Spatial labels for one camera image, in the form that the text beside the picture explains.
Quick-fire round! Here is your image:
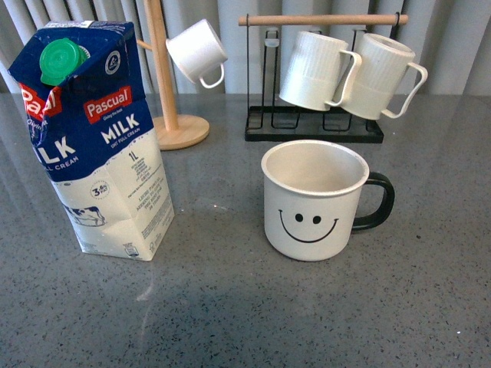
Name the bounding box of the small white hanging cup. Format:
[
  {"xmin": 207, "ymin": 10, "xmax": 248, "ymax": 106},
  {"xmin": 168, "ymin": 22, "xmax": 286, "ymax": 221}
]
[{"xmin": 166, "ymin": 19, "xmax": 228, "ymax": 89}]

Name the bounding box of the wooden mug tree stand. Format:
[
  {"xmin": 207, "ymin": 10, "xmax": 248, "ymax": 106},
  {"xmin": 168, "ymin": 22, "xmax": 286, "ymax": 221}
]
[{"xmin": 137, "ymin": 0, "xmax": 210, "ymax": 151}]

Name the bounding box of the cream ribbed mug left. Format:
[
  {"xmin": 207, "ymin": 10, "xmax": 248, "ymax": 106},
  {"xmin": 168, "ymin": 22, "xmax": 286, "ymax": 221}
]
[{"xmin": 279, "ymin": 31, "xmax": 362, "ymax": 111}]

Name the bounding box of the white smiley face mug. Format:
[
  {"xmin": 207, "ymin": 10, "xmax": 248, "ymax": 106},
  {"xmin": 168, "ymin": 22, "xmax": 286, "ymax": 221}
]
[{"xmin": 261, "ymin": 140, "xmax": 395, "ymax": 261}]

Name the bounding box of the blue white milk carton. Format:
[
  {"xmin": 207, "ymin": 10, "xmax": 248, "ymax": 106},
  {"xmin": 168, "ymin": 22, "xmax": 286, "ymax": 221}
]
[{"xmin": 9, "ymin": 21, "xmax": 174, "ymax": 261}]

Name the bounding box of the cream ribbed mug right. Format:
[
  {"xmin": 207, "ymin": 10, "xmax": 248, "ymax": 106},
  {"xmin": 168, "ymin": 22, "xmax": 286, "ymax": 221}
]
[{"xmin": 341, "ymin": 33, "xmax": 428, "ymax": 120}]

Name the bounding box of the cream ribbed mug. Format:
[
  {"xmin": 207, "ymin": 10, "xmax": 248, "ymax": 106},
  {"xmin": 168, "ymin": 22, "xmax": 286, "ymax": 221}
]
[
  {"xmin": 341, "ymin": 33, "xmax": 428, "ymax": 120},
  {"xmin": 279, "ymin": 31, "xmax": 362, "ymax": 111}
]

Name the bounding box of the black wire mug rack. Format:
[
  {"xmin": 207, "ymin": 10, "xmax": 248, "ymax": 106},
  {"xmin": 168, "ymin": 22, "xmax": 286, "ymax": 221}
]
[{"xmin": 239, "ymin": 12, "xmax": 408, "ymax": 143}]

